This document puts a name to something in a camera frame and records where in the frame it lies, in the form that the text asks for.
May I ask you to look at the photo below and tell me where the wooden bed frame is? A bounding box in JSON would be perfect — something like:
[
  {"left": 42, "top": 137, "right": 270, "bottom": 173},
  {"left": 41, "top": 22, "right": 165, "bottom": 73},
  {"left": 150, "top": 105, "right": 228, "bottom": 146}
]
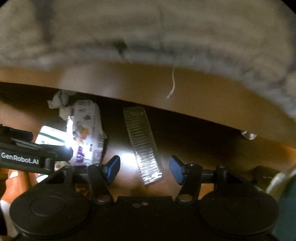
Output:
[{"left": 1, "top": 62, "right": 295, "bottom": 147}]

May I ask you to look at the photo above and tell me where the grey quilted blanket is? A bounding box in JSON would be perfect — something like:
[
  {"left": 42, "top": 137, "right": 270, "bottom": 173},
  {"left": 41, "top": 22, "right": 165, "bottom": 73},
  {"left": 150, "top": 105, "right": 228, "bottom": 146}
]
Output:
[{"left": 1, "top": 1, "right": 295, "bottom": 118}]

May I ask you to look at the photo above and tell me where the Merry Christmas printed bag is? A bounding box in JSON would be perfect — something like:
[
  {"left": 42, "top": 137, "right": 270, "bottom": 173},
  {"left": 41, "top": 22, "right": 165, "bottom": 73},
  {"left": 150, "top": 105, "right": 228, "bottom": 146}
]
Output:
[{"left": 35, "top": 126, "right": 67, "bottom": 183}]

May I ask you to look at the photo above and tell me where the white purple snack wrapper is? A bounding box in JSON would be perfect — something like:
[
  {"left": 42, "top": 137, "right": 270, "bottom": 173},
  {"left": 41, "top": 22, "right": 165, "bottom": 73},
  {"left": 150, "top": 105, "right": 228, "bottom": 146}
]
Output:
[{"left": 66, "top": 100, "right": 106, "bottom": 166}]

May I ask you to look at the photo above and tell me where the clear ribbed plastic tray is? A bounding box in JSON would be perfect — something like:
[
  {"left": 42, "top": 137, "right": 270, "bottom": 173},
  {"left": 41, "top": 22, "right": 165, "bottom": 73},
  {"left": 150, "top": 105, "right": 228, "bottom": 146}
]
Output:
[{"left": 123, "top": 106, "right": 164, "bottom": 185}]

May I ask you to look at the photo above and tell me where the dark teal trash bin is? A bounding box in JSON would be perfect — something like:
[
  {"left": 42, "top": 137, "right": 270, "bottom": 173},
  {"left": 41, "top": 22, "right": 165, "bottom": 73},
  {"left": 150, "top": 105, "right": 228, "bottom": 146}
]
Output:
[{"left": 273, "top": 183, "right": 296, "bottom": 241}]

